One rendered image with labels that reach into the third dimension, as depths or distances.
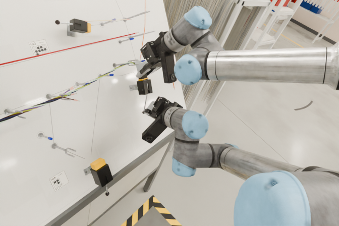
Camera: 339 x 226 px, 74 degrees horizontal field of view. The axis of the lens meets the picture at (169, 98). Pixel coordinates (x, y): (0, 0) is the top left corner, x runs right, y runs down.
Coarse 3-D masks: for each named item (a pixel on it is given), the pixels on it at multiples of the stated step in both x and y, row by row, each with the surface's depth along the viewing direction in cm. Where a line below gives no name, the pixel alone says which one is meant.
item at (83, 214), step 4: (88, 204) 97; (84, 208) 96; (88, 208) 100; (80, 212) 95; (84, 212) 99; (88, 212) 103; (76, 216) 95; (80, 216) 98; (84, 216) 102; (68, 220) 91; (72, 220) 94; (76, 220) 98; (80, 220) 102; (84, 220) 106; (64, 224) 90; (68, 224) 93; (72, 224) 97; (76, 224) 101; (80, 224) 105; (84, 224) 110
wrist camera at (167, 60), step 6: (162, 54) 77; (168, 54) 77; (162, 60) 77; (168, 60) 78; (174, 60) 80; (162, 66) 78; (168, 66) 78; (174, 66) 80; (162, 72) 79; (168, 72) 78; (168, 78) 78; (174, 78) 80
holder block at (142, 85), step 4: (144, 80) 88; (148, 80) 89; (140, 84) 89; (144, 84) 88; (148, 84) 89; (140, 88) 89; (144, 88) 88; (148, 88) 90; (140, 92) 90; (144, 92) 88; (148, 92) 91; (152, 92) 91
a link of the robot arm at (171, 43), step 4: (168, 32) 72; (164, 36) 74; (168, 36) 72; (172, 36) 71; (164, 40) 73; (168, 40) 71; (172, 40) 72; (168, 44) 73; (172, 44) 72; (176, 44) 72; (180, 44) 72; (172, 48) 73; (176, 48) 73; (180, 48) 73
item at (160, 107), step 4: (156, 100) 84; (160, 100) 84; (164, 100) 82; (168, 100) 81; (156, 104) 84; (160, 104) 80; (164, 104) 81; (168, 104) 79; (172, 104) 81; (176, 104) 77; (152, 108) 85; (156, 108) 81; (160, 108) 81; (164, 108) 81; (168, 108) 75; (152, 112) 81; (156, 112) 81; (160, 112) 81; (164, 112) 75; (152, 116) 81; (156, 116) 80; (164, 124) 76
